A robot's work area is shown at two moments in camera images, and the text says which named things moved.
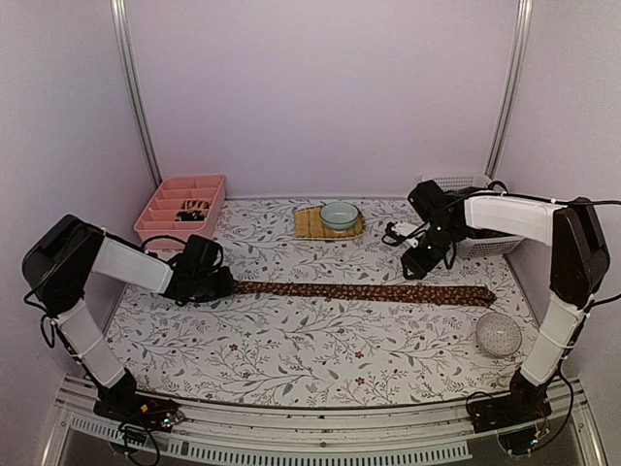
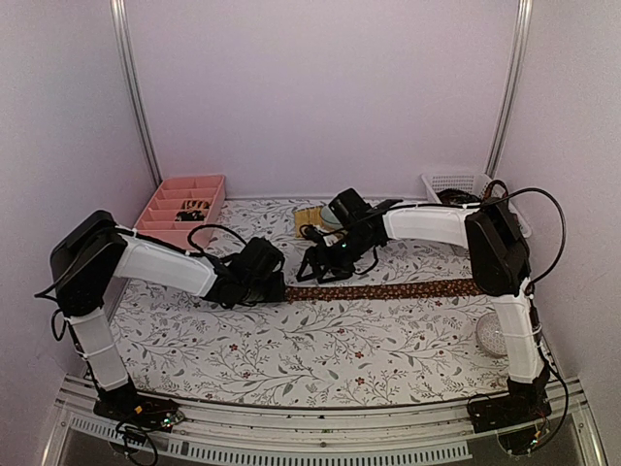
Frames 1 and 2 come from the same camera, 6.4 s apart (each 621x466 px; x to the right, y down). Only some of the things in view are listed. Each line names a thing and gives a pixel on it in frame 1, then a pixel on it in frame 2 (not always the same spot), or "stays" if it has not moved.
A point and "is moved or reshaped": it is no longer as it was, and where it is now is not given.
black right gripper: x=419 y=264 to x=339 y=271
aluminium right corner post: x=510 y=95 stays
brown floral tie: x=252 y=293 is moved or reshaped
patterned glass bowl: x=499 y=333 stays
